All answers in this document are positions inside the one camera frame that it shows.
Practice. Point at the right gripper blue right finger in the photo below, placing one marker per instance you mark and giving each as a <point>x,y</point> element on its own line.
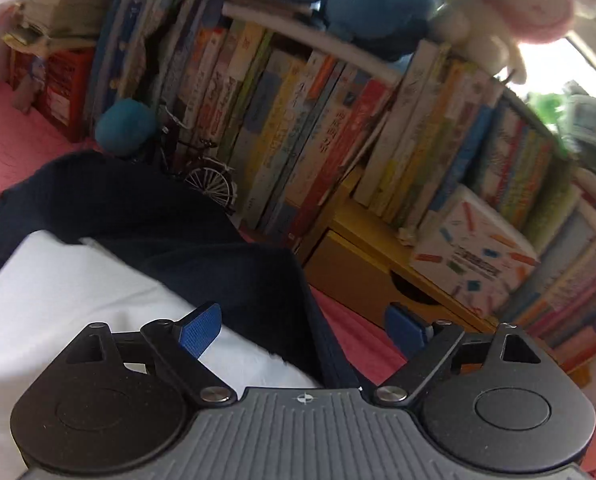
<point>427,349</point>

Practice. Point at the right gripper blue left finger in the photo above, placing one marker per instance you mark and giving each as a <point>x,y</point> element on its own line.
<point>178,345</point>

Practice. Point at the white and navy jacket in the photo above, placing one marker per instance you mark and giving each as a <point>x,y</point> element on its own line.
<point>91,238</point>

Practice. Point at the pocket label printer box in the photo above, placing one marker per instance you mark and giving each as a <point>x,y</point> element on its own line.
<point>473,254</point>

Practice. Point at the wooden desk drawer organizer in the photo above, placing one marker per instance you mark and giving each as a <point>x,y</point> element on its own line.
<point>353,256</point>

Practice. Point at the miniature bicycle model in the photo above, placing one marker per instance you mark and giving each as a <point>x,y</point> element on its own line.
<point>174,151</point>

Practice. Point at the blue plush ball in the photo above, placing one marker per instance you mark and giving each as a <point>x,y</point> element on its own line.
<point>124,127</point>

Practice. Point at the row of upright books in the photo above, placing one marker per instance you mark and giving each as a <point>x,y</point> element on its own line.
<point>294,109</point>

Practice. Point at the pink rabbit print towel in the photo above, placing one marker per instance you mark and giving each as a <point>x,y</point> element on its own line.
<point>104,408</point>

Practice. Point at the red plastic basket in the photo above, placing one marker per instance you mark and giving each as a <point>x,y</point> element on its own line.
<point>63,80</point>

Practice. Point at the pink and white plush doll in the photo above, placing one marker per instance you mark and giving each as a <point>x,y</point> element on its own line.
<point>489,32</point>

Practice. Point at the stack of papers and notebooks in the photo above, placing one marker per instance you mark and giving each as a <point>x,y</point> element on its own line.
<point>44,27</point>

